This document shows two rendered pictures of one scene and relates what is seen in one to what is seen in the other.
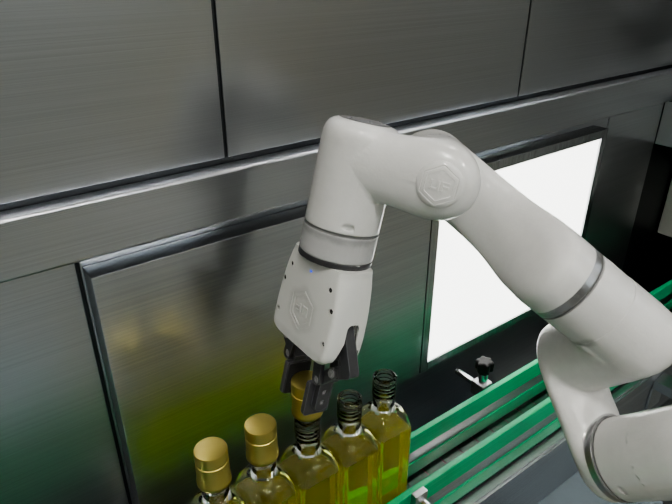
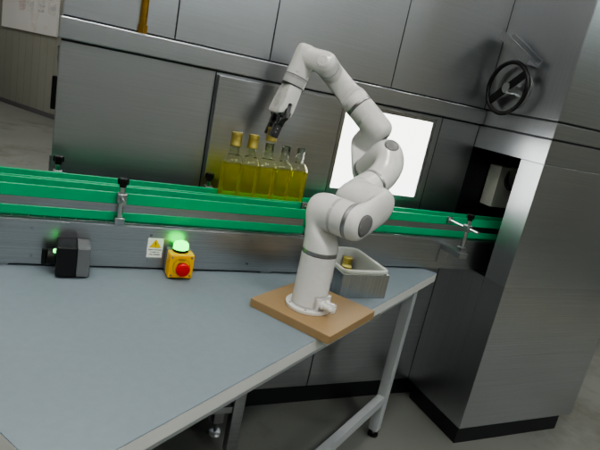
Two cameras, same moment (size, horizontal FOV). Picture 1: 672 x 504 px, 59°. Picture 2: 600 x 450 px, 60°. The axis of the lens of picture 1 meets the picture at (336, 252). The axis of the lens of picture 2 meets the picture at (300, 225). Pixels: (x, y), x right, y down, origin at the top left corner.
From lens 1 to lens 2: 1.24 m
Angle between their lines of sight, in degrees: 16
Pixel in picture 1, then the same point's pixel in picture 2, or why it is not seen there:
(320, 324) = (281, 100)
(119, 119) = (242, 34)
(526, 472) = not seen: hidden behind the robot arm
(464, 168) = (330, 57)
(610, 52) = (442, 87)
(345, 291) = (290, 90)
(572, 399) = (356, 151)
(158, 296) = (236, 92)
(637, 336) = (373, 120)
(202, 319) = (246, 109)
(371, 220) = (304, 72)
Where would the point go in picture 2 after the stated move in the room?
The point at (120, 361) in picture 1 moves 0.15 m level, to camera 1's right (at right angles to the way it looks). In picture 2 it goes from (218, 108) to (261, 118)
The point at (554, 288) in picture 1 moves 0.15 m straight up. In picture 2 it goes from (351, 100) to (362, 48)
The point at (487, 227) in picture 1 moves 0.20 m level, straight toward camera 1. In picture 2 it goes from (343, 93) to (316, 87)
